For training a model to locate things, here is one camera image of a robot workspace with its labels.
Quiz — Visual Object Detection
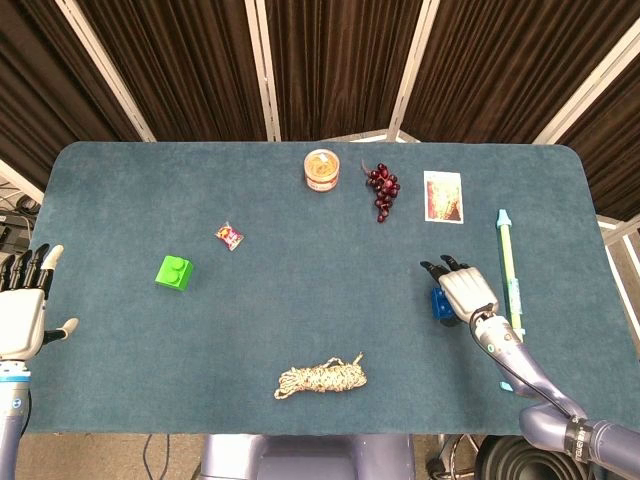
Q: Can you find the metal stool frame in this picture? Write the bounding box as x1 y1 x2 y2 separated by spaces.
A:
425 433 484 480

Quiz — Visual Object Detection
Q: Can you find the dark red grape bunch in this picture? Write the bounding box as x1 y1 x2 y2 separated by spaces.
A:
361 159 402 224

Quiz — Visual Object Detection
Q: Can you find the blue toy brick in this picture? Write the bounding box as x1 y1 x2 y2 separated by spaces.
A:
430 286 459 320

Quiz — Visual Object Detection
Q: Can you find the coiled speckled rope bundle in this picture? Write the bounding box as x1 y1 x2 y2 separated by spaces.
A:
273 351 369 401

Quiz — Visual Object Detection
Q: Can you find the dark folding screen partition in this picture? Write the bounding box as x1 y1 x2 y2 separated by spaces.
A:
0 0 640 221

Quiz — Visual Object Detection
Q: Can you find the blue table mat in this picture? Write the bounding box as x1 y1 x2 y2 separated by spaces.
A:
0 140 640 436

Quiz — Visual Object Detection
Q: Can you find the robot torso base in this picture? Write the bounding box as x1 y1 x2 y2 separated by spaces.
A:
198 433 417 480

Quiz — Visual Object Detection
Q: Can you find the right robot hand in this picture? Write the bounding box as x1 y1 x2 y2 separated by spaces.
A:
419 254 501 329

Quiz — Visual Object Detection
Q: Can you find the black floor cable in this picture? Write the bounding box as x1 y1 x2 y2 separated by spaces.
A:
143 433 171 480

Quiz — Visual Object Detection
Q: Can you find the electronics and cables pile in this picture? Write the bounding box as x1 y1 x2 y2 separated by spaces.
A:
0 182 42 261

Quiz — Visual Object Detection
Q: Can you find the round orange food can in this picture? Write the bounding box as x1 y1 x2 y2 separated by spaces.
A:
302 148 340 193

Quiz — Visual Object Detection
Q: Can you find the picture card with white border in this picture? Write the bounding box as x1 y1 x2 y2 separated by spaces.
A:
423 170 465 224

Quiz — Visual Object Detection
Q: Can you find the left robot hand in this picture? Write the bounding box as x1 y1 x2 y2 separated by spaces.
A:
0 243 80 361

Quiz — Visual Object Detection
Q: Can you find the green toy brick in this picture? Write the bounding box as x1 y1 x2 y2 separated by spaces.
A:
153 254 195 292

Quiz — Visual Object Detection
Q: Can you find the teal and yellow water pump toy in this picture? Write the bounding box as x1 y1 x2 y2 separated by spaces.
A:
495 208 527 393

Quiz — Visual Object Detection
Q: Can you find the black ribbed round object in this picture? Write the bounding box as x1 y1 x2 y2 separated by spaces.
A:
475 435 591 480

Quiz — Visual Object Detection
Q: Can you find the red candy wrapper packet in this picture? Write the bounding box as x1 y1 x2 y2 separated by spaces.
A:
214 220 246 252

